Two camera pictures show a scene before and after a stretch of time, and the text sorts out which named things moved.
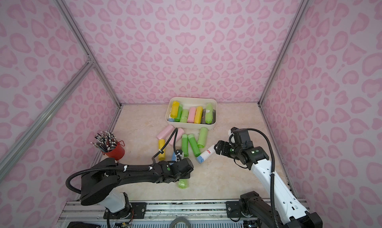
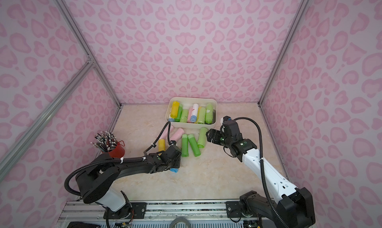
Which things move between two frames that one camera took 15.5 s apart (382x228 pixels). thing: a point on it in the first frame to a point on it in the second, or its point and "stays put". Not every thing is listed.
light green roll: (209, 113) stays put
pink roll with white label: (191, 115) stays put
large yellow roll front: (198, 115) stays put
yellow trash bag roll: (175, 107) stays put
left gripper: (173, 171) to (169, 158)
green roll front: (184, 116) stays put
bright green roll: (178, 119) stays put
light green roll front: (183, 183) to (202, 117)
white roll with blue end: (207, 153) to (194, 113)
